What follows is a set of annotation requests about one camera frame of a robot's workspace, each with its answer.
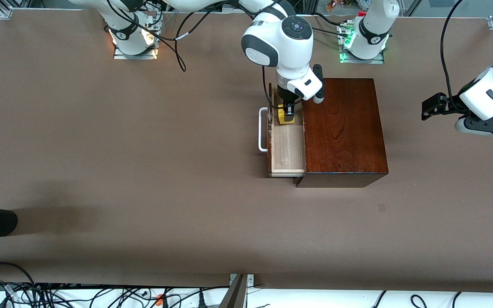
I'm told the yellow cube block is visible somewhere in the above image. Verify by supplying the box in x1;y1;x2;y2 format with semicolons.
277;107;295;126

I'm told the wooden drawer with white handle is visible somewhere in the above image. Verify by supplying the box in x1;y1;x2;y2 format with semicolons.
258;83;307;178

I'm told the dark brown wooden cabinet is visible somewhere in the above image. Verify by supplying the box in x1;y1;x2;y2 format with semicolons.
294;78;389;189

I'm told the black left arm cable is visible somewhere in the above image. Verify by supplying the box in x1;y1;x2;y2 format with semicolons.
440;0;466;104

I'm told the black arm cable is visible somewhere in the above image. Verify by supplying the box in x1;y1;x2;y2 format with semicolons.
440;0;466;104
106;0;213;73

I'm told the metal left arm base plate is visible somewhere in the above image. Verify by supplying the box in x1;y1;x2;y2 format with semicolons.
339;21;386;65

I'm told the long black table cable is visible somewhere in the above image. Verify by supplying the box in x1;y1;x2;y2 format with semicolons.
311;24;350;39

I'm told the short black table cable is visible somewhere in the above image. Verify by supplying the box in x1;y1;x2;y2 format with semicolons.
313;12;346;27

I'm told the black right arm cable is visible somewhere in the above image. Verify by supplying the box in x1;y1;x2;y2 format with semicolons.
106;0;213;73

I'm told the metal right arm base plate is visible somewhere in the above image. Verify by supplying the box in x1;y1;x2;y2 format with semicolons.
113;17;160;60

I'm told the metal table edge bracket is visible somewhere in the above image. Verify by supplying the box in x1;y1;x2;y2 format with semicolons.
218;273;255;308

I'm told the tangled black cable bundle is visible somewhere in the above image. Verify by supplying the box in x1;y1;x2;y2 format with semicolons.
0;278;231;308

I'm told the large black cable loop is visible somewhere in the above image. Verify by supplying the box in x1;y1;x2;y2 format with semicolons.
0;261;37;292

